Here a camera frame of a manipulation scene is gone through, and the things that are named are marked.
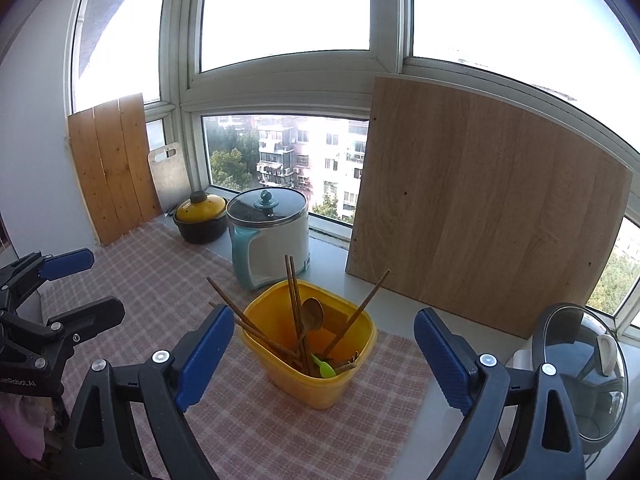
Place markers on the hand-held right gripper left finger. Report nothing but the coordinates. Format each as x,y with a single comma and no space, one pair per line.
207,355

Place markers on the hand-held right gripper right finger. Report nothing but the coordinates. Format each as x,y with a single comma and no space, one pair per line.
442,360

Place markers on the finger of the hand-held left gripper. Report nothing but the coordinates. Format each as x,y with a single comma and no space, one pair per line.
95,315
67,262

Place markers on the yellow plastic container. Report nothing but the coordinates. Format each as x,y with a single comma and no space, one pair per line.
300,385

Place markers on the bundle of wooden chopsticks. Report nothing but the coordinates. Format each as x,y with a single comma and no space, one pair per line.
359,310

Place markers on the brown wooden spoon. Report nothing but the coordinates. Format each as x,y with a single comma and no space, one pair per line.
312,312

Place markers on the person's left forearm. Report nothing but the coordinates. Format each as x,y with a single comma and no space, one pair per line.
22,425

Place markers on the pink checkered tablecloth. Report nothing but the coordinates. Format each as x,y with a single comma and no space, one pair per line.
150,280

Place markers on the pine plank panel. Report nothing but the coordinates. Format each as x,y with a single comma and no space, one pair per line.
112,170

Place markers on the green plastic spoon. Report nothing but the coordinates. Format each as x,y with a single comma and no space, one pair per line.
325,369

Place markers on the black clay pot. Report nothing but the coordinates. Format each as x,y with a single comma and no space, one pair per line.
200,232

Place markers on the pale cutting board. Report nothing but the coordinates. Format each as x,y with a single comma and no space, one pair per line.
170,180

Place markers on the black rimmed glass lid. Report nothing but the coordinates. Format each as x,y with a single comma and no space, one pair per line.
580,350

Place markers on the yellow ceramic pot lid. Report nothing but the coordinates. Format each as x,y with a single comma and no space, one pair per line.
200,207

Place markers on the light wood laminate board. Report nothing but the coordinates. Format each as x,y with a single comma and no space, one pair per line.
475,200

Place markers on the glass lid teal knob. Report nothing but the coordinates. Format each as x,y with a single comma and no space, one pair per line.
285,207

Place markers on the apartment building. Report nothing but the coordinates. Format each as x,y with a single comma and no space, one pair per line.
330,150

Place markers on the white window frame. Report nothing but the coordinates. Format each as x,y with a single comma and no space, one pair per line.
185,35

